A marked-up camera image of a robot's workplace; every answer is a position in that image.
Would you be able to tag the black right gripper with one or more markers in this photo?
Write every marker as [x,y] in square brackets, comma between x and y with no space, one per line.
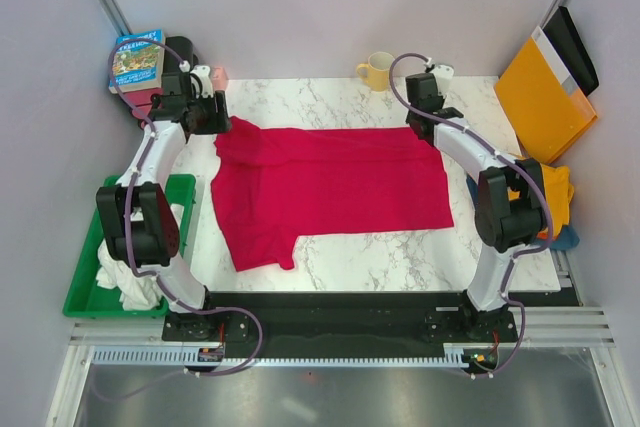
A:
[443,101]

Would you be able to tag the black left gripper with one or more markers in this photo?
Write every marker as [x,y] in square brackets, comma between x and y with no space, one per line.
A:
[222,122]

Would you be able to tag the crimson red t-shirt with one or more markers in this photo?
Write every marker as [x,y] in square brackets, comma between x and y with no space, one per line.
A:
[277,185]

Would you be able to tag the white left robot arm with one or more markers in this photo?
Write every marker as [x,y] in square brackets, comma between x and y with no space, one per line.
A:
[137,221]

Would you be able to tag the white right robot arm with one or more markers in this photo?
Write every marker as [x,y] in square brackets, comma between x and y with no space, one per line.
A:
[510,206]

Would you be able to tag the yellow ceramic mug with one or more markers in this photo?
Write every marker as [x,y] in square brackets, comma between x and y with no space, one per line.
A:
[375,71]

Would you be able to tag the small pink box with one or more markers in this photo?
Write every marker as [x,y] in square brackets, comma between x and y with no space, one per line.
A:
[219,79]

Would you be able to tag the black pink drawer organizer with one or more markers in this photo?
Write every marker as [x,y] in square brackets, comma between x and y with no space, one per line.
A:
[177,49]

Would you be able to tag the blue treehouse paperback book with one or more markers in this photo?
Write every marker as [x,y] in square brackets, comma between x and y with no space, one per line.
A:
[138,66]

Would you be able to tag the orange padded envelope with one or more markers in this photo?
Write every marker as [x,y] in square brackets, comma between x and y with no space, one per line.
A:
[542,101]

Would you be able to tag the black folder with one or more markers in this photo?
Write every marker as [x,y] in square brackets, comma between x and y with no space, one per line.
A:
[566,40]

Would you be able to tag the white crumpled t-shirt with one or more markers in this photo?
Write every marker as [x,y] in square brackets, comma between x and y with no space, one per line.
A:
[136,294]

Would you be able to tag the folded blue t-shirt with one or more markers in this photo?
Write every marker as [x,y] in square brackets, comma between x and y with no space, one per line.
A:
[565,240]

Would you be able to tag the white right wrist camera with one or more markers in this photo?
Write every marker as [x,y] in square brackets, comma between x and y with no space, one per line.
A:
[443,74]

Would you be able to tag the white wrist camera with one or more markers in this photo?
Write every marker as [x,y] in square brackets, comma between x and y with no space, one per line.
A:
[201,81]
[443,74]

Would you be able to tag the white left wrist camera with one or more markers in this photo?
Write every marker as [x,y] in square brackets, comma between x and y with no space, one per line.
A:
[201,81]

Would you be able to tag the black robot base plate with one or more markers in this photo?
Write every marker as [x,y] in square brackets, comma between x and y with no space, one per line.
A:
[322,326]

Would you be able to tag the white slotted cable duct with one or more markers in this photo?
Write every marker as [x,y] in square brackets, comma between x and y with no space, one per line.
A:
[199,357]

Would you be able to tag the aluminium frame rail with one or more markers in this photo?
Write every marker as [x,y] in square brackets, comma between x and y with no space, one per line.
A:
[541,327]

